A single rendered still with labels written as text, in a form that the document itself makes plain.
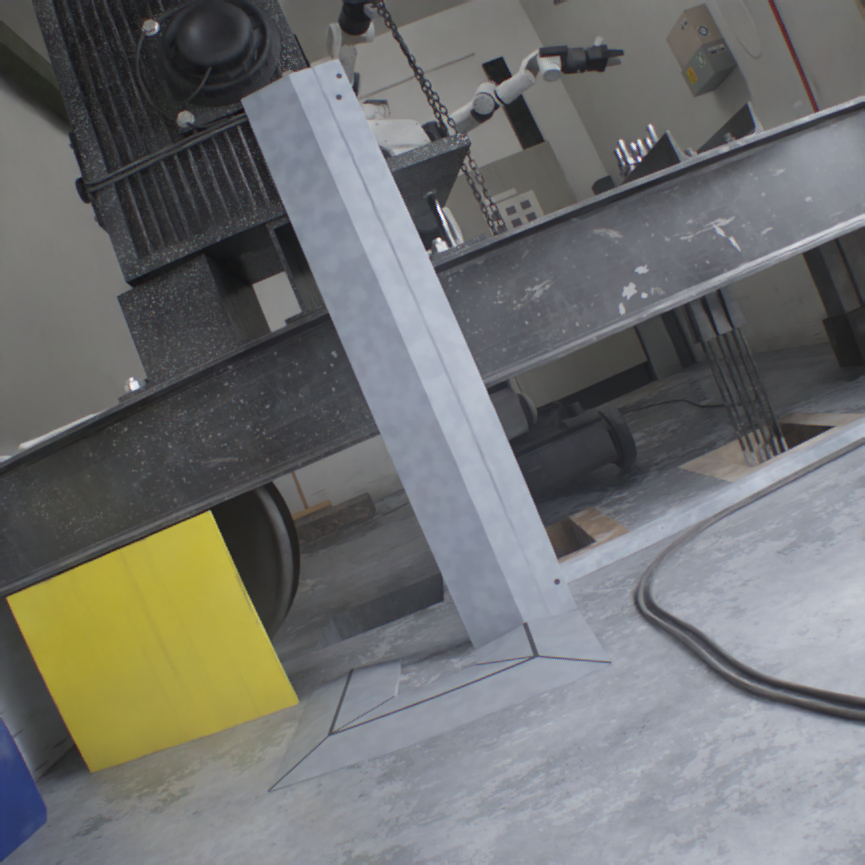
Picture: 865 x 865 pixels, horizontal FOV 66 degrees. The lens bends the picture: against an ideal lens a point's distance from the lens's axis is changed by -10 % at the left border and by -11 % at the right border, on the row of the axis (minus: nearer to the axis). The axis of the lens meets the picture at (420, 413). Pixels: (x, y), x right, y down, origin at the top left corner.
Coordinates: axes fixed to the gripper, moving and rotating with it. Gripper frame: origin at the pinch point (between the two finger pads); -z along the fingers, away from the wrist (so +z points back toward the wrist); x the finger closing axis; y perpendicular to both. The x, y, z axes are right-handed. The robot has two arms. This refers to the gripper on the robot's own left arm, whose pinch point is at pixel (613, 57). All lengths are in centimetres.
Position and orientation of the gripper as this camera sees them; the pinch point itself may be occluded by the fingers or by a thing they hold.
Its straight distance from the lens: 266.5
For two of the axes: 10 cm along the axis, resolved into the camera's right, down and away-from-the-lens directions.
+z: -9.9, 1.4, 0.3
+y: -1.3, -9.8, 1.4
